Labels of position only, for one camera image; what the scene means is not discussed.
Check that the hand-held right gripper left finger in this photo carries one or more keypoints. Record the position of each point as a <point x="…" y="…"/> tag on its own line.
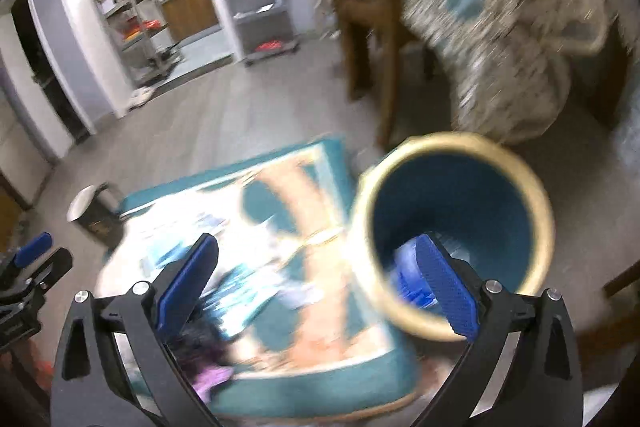
<point x="185" y="279"/>

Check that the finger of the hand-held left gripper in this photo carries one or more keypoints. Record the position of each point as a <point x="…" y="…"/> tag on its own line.
<point x="32" y="250"/>
<point x="52" y="268"/>

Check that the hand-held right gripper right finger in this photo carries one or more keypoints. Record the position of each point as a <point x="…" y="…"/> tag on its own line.
<point x="445" y="287"/>

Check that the blue plastic object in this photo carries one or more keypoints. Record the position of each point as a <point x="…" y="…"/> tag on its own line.
<point x="405" y="269"/>

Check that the teal bin with yellow rim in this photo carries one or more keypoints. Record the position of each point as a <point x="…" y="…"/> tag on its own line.
<point x="465" y="192"/>

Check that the pile of pale blue packets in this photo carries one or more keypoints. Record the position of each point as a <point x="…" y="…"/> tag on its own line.
<point x="240" y="277"/>

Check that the black mug with white inside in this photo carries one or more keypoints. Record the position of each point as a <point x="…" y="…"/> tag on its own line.
<point x="97" y="217"/>

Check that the purple wrapper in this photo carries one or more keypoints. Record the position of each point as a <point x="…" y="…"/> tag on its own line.
<point x="212" y="382"/>

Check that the teal printed floor mat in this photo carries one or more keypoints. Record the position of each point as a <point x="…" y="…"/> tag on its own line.
<point x="305" y="227"/>

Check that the pair of white slippers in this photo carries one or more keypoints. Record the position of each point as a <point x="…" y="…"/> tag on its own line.
<point x="141" y="98"/>

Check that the orange packet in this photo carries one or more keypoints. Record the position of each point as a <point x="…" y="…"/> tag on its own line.
<point x="270" y="45"/>

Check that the open metal shelf rack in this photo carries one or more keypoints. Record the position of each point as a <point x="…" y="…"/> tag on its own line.
<point x="132" y="22"/>

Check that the wooden kitchen cabinet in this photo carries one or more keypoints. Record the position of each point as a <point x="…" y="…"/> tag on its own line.
<point x="190" y="12"/>

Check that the teal tablecloth with lace trim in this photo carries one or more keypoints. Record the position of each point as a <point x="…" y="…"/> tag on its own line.
<point x="505" y="17"/>

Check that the wooden chair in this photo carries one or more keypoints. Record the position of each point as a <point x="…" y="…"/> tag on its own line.
<point x="370" y="7"/>

